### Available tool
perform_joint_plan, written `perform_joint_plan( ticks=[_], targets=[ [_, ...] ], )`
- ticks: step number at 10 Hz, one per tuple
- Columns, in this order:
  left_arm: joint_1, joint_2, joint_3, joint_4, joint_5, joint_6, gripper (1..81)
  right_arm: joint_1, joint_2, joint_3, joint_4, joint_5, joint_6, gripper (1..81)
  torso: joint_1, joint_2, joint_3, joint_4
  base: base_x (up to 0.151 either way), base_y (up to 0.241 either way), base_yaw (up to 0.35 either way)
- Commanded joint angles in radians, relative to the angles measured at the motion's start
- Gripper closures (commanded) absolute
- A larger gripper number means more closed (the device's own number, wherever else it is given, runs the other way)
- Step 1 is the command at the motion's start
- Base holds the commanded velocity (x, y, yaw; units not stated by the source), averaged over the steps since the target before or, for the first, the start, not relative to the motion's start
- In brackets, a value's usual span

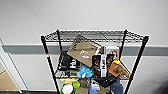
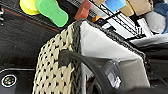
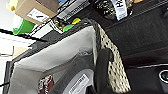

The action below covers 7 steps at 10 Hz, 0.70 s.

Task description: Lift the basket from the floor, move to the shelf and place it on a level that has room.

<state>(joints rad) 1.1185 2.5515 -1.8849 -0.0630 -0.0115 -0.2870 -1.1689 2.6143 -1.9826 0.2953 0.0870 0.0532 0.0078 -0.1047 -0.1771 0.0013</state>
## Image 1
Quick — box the black cloth bag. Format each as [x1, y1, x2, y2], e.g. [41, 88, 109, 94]
[94, 76, 118, 89]

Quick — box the yellow green toy bowl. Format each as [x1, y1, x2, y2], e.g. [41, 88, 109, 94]
[59, 77, 81, 94]

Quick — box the blue cap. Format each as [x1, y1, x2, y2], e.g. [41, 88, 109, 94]
[109, 79, 125, 94]

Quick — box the blue plush toy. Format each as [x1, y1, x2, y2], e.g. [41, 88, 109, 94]
[76, 64, 94, 80]

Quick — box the white box with photo print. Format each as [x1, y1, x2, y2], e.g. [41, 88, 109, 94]
[104, 46, 121, 63]

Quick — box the cardboard box with label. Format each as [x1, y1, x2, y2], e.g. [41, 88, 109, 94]
[75, 86, 90, 94]

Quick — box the black box with white stripe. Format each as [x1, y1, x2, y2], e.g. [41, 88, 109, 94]
[91, 53, 116, 79]

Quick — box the brown paper bag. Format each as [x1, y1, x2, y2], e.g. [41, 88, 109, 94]
[66, 34, 103, 69]

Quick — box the black wire shelf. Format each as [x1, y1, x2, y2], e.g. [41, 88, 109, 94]
[39, 28, 151, 94]

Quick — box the orange plush toy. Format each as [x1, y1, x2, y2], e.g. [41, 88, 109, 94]
[108, 59, 132, 81]

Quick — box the black box with white print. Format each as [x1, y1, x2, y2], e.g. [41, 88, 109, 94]
[57, 50, 81, 72]

